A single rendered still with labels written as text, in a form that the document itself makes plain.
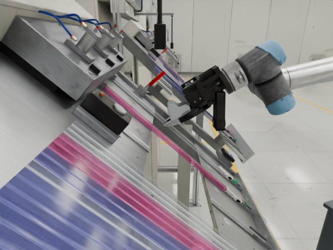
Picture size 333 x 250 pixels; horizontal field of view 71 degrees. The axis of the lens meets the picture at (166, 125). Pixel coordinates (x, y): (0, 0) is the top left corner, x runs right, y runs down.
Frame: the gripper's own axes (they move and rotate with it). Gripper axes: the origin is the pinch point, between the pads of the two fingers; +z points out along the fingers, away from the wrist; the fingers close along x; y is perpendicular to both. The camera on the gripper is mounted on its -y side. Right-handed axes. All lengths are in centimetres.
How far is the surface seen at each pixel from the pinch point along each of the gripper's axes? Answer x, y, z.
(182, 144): -8.0, -11.1, 1.4
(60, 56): 28.0, 26.4, 2.5
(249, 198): 6.1, -31.0, -8.7
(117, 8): -81, 48, 3
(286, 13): -749, -122, -368
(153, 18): -450, 65, -10
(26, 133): 39.9, 20.2, 6.4
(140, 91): -5.0, 11.8, 2.3
